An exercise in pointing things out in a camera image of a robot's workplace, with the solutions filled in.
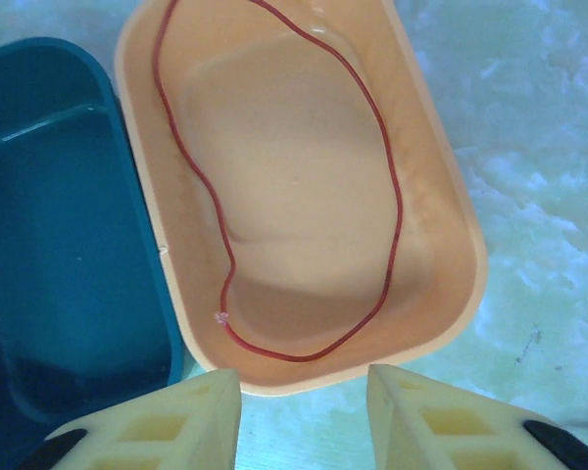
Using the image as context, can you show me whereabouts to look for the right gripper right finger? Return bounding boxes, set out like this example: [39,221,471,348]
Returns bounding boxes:
[367,362,588,470]

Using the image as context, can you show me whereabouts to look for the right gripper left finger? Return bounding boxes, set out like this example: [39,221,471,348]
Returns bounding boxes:
[17,367,241,470]

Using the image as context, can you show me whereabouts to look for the red cable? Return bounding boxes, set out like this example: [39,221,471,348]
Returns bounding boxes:
[152,0,404,363]

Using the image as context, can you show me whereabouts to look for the teal plastic bin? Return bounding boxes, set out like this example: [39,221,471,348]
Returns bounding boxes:
[0,36,186,442]

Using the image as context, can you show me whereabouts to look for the orange plastic bin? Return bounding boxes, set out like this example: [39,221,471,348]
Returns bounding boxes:
[113,0,489,398]

